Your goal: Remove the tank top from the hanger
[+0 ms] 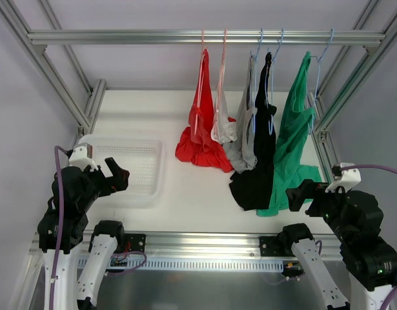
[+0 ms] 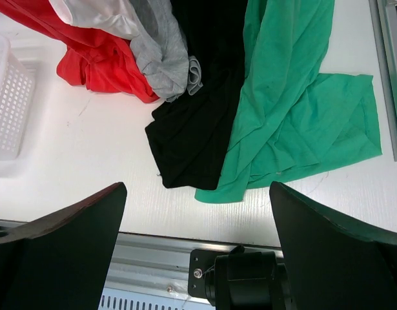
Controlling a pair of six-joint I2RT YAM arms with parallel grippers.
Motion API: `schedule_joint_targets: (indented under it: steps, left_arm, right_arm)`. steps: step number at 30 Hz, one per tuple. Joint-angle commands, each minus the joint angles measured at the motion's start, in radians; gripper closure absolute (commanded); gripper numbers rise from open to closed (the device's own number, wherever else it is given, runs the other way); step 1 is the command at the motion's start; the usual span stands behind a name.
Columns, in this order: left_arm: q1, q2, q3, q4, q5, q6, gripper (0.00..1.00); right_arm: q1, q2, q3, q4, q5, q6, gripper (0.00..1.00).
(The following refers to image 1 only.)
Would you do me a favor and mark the green tank top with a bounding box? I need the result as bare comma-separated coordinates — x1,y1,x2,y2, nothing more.
256,52,321,217

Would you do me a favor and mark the white tank top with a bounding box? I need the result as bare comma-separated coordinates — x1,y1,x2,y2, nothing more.
210,54,238,145

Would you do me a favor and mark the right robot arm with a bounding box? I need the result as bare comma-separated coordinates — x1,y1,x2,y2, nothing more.
278,180,397,309

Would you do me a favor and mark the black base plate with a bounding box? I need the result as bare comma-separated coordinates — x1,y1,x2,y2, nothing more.
258,236,286,257
123,232,147,252

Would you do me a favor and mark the pink hanger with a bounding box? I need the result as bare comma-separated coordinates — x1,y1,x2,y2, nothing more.
194,29,205,135
212,29,227,144

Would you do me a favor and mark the red tank top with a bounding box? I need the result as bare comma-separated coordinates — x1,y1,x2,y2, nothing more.
175,48,233,173

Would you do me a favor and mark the aluminium hanging rail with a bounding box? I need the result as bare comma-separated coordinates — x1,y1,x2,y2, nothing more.
27,30,387,47

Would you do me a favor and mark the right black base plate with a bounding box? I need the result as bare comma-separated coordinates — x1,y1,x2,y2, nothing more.
258,236,286,257

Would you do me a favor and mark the white slotted cable duct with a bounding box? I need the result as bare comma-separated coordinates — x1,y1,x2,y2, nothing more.
107,255,285,273

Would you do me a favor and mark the grey tank top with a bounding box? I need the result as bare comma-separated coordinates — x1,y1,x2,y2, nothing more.
223,55,257,174

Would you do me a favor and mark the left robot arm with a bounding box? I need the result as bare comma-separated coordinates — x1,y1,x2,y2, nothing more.
37,158,130,309

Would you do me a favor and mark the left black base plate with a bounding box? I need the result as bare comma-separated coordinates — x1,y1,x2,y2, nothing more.
123,232,147,252

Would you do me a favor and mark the blue hanger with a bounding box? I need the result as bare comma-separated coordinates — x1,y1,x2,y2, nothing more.
269,28,285,136
308,28,335,135
249,28,265,132

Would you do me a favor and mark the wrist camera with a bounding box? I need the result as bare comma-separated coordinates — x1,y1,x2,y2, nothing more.
68,143,98,171
325,163,361,193

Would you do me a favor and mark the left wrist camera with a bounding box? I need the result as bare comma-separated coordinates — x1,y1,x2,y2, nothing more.
68,143,98,171

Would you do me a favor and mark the black tank top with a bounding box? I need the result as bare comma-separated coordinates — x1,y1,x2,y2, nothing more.
229,52,276,211

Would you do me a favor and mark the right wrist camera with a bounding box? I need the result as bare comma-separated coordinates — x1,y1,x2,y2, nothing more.
325,163,361,193

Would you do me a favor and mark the aluminium front rail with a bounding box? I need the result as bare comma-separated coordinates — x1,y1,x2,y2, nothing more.
28,230,342,261

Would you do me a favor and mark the white plastic basket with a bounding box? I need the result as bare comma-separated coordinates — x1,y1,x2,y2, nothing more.
79,134,166,209

